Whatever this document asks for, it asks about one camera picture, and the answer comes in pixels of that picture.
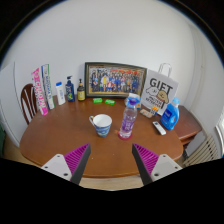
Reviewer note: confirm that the framed group photo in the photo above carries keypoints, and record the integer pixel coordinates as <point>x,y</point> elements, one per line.
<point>115,80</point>

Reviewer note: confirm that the dark wooden chair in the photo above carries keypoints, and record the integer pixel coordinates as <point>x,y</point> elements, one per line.
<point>28,101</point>

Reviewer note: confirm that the white radiator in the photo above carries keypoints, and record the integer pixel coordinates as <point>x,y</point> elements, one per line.
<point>200,151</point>

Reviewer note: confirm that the dark blue pump bottle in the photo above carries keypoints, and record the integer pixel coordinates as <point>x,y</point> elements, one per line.
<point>70,92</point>

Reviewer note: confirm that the long white green box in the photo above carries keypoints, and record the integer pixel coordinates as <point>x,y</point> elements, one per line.
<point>48,86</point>

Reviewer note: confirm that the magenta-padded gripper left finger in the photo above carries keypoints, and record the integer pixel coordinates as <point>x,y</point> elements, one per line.
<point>77,159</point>

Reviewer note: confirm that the small green block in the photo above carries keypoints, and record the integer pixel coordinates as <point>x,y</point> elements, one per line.
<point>97,100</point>
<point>109,102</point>

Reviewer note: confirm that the small orange packet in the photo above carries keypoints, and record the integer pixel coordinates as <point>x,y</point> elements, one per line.
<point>154,110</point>

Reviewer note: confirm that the small snack packet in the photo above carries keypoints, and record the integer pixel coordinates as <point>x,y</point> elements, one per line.
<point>145,113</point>

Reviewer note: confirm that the amber pump bottle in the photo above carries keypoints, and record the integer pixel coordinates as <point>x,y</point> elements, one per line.
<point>81,93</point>

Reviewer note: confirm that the white paper gift bag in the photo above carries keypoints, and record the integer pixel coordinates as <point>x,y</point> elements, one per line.
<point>160,91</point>

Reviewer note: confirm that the white lotion bottle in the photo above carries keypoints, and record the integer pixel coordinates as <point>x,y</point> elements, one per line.
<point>60,95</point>

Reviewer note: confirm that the blue detergent bottle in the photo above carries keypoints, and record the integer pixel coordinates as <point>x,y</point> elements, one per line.
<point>170,116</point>

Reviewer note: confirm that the white remote control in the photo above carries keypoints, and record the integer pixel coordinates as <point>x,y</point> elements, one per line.
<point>159,128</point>

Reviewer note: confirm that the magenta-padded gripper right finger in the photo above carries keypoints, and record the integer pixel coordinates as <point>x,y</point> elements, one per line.
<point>146,159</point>

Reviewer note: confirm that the blue painted white mug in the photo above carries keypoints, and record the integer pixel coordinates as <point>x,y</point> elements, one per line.
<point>101,126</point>

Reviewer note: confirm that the clear purple-capped water bottle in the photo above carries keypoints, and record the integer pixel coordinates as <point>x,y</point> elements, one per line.
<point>128,121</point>

